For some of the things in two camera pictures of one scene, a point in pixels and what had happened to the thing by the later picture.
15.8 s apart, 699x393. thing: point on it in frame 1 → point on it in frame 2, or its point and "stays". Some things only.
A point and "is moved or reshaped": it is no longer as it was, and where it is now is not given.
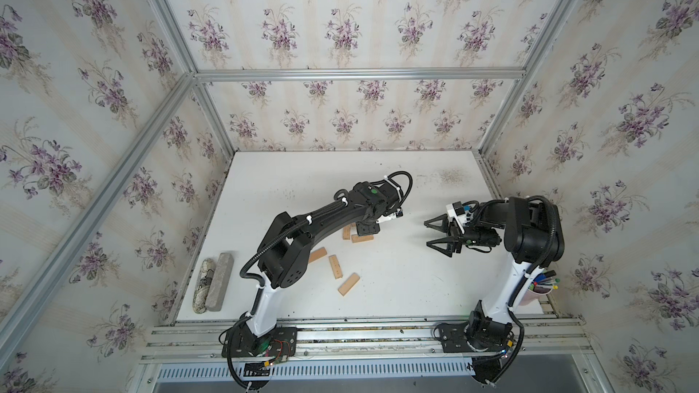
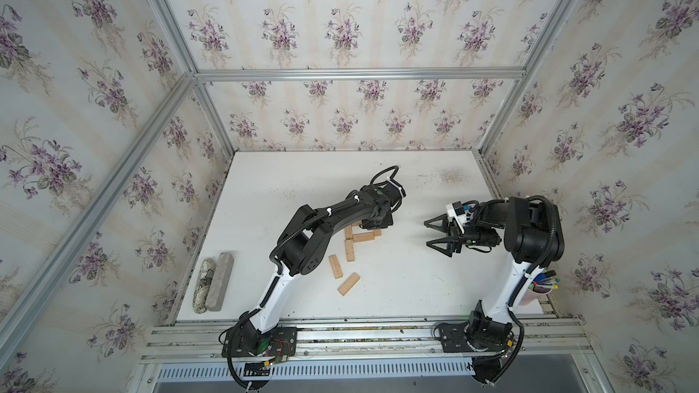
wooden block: x=361 y=238 stays
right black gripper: x=455 y=243 stays
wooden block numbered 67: x=317 y=254 is moved or reshaped
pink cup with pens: x=541 y=284 stays
